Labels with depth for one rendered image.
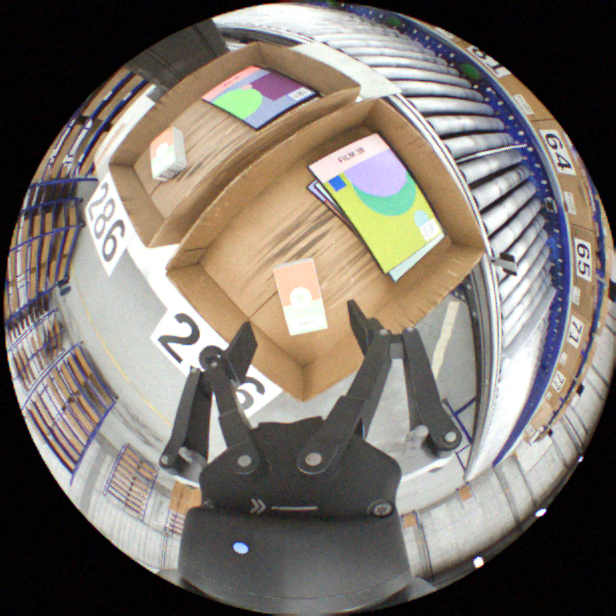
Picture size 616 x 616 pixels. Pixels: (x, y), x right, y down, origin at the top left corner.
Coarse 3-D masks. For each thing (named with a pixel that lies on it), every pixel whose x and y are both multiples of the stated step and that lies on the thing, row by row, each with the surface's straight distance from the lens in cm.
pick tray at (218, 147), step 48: (240, 48) 50; (288, 48) 44; (192, 96) 51; (336, 96) 31; (144, 144) 52; (192, 144) 42; (240, 144) 26; (144, 192) 46; (192, 192) 27; (144, 240) 32
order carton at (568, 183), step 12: (552, 120) 93; (564, 144) 92; (576, 168) 93; (564, 180) 94; (576, 180) 93; (576, 192) 94; (576, 204) 96; (588, 204) 95; (576, 216) 97; (588, 216) 96; (588, 228) 97
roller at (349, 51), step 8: (344, 48) 66; (352, 48) 67; (360, 48) 68; (368, 48) 70; (376, 48) 73; (384, 48) 75; (352, 56) 66; (392, 56) 76; (400, 56) 78; (408, 56) 81; (416, 56) 84; (424, 56) 88; (432, 56) 95; (440, 64) 97
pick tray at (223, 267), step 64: (320, 128) 29; (384, 128) 36; (256, 192) 32; (448, 192) 34; (192, 256) 32; (256, 256) 32; (320, 256) 31; (448, 256) 38; (256, 320) 35; (384, 320) 33; (320, 384) 32
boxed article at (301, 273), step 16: (288, 272) 28; (304, 272) 28; (288, 288) 28; (304, 288) 28; (288, 304) 29; (304, 304) 29; (320, 304) 29; (288, 320) 30; (304, 320) 30; (320, 320) 30
